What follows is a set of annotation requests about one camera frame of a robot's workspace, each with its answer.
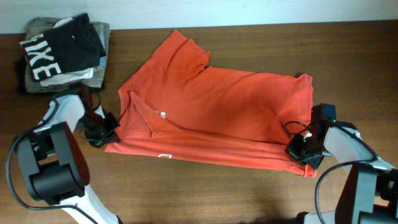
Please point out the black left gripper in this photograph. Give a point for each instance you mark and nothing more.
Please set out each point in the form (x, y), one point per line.
(111, 137)

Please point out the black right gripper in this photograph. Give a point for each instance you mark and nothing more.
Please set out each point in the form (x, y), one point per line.
(292, 149)

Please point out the orange FRAM t-shirt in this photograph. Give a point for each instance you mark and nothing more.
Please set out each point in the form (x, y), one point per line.
(176, 106)

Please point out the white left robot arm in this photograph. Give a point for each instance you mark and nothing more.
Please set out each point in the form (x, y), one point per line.
(52, 164)

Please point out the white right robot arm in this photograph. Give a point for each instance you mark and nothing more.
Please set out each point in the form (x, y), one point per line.
(370, 191)

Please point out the black shirt white lettering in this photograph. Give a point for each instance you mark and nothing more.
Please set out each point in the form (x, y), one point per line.
(71, 47)

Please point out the light blue folded garment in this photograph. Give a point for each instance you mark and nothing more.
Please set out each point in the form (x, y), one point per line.
(103, 46)

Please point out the olive grey folded garment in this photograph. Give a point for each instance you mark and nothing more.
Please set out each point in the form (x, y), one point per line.
(40, 24)

